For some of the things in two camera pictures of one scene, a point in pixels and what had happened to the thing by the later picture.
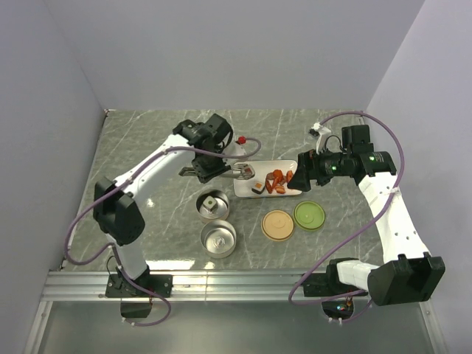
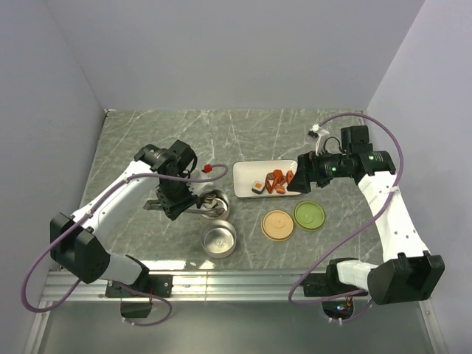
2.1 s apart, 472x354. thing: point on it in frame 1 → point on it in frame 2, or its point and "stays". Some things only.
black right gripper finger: (301, 180) stays
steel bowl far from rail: (220, 212) stays
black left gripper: (206, 175) → (174, 208)
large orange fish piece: (289, 175) stays
